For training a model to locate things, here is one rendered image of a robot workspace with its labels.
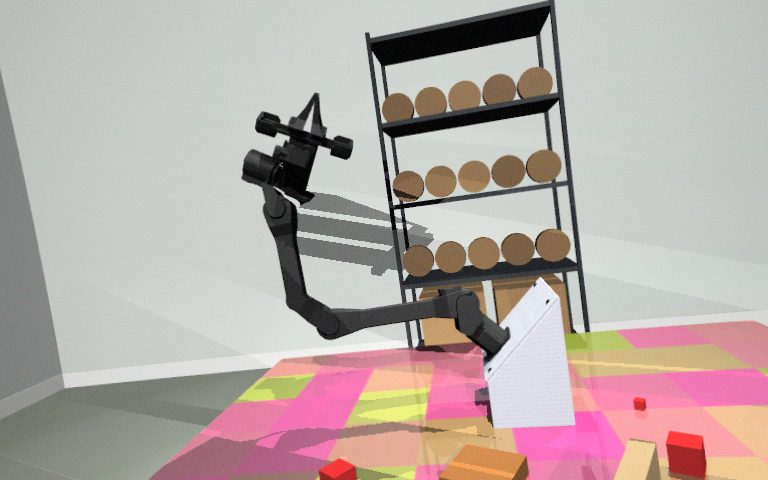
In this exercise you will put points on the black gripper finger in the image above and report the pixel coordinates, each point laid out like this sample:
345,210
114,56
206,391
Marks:
317,128
300,121

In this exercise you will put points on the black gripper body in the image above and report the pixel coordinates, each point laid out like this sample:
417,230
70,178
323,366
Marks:
269,124

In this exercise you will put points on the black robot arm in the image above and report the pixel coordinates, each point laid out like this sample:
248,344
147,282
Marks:
281,215

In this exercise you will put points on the tan bar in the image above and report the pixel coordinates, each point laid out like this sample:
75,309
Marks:
639,462

